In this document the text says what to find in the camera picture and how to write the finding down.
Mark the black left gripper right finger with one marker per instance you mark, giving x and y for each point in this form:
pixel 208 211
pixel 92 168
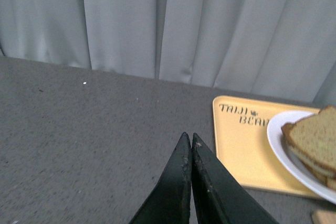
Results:
pixel 218 197

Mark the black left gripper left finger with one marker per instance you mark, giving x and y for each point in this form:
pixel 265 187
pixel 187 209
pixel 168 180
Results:
pixel 169 201

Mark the white round plate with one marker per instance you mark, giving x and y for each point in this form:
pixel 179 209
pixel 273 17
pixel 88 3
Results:
pixel 288 159

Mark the bread slice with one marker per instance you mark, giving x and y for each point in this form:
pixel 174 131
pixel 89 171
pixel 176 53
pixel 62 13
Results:
pixel 313 138
pixel 328 181

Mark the yellow bear tray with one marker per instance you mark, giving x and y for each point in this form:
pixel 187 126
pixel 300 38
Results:
pixel 242 144

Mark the wooden cutting board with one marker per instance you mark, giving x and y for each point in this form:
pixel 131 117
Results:
pixel 323 217

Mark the grey curtain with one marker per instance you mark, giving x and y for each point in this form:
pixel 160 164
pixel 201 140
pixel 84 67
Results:
pixel 279 48

